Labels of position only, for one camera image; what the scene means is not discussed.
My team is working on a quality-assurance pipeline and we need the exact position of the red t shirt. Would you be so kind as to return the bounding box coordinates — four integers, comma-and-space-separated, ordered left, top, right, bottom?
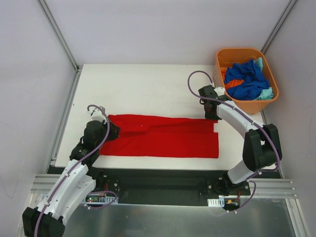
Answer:
100, 115, 219, 159

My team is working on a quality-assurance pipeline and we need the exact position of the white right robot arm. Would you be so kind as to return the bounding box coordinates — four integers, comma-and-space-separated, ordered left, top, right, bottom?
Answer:
198, 85, 282, 195

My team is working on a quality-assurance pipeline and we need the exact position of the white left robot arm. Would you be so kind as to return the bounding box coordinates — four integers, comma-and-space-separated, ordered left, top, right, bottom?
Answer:
22, 106, 120, 237

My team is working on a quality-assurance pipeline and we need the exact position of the orange t shirt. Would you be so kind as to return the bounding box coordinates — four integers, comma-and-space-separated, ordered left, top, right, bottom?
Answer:
221, 69, 244, 90

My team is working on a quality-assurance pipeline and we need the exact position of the blue t shirt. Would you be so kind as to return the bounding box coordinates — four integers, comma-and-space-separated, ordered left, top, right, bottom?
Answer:
224, 59, 270, 101

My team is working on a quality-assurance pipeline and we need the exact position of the orange plastic basket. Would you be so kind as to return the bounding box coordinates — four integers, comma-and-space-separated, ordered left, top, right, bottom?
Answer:
214, 48, 279, 114

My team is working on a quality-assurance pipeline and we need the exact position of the light teal t shirt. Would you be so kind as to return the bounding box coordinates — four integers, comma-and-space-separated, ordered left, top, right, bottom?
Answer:
254, 57, 274, 100

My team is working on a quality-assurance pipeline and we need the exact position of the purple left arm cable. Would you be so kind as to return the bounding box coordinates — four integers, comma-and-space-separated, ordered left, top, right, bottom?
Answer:
34, 104, 111, 237

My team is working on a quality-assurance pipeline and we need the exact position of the white slotted cable duct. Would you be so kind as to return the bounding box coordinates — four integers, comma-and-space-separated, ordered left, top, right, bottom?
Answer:
40, 194, 119, 205

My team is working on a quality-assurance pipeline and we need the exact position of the aluminium front frame rail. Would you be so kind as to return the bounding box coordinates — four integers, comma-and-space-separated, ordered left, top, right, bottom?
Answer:
30, 174, 60, 194

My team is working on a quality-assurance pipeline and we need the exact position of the right white cable duct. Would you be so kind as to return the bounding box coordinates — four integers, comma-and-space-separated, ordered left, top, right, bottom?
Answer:
207, 198, 225, 207

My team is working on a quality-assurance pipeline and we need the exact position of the right aluminium corner post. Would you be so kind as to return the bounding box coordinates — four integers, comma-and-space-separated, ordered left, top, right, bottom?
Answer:
261, 0, 299, 54

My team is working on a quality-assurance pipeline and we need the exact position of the aluminium corner post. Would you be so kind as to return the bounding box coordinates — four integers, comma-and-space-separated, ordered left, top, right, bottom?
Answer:
37, 0, 83, 72
261, 0, 299, 54

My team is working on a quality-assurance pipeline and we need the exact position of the left aluminium corner post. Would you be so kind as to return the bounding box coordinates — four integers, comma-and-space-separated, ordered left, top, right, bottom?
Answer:
37, 0, 83, 72

